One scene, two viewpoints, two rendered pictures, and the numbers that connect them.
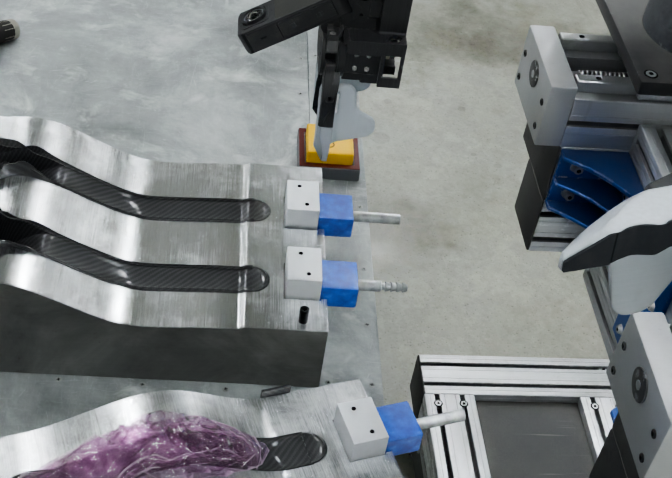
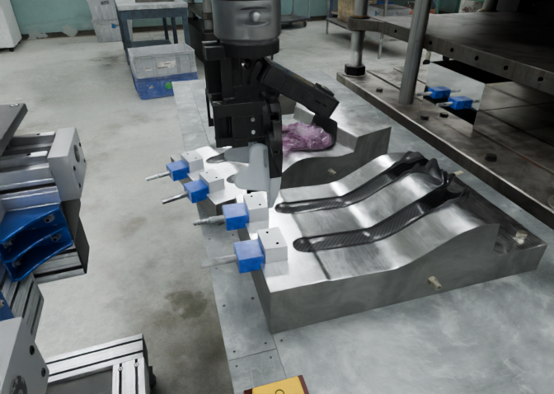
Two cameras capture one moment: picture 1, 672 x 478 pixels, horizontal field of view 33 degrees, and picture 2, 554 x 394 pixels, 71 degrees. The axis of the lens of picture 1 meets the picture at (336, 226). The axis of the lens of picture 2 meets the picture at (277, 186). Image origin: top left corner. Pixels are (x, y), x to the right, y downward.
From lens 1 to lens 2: 1.49 m
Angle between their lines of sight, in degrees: 106
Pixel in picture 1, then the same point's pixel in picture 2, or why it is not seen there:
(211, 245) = (316, 221)
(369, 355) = (212, 252)
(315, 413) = (233, 189)
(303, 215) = (267, 232)
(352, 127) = (239, 152)
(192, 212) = (342, 242)
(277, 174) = (302, 275)
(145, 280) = (339, 204)
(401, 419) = (193, 185)
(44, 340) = not seen: hidden behind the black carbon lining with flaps
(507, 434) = not seen: outside the picture
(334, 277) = (237, 208)
